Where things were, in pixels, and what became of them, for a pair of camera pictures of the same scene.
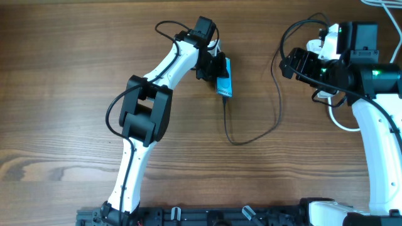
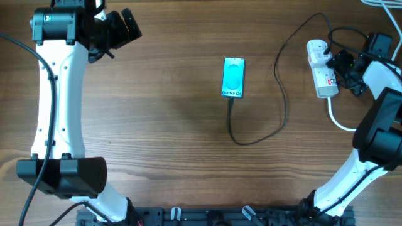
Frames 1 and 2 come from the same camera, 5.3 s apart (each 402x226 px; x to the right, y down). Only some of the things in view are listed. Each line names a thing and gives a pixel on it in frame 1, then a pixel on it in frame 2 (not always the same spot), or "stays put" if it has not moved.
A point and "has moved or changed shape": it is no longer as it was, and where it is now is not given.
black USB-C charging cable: (276, 83) to (280, 54)
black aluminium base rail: (198, 216) stays put
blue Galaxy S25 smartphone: (224, 85) has moved or changed shape
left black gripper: (220, 71) to (122, 37)
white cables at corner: (385, 4) stays put
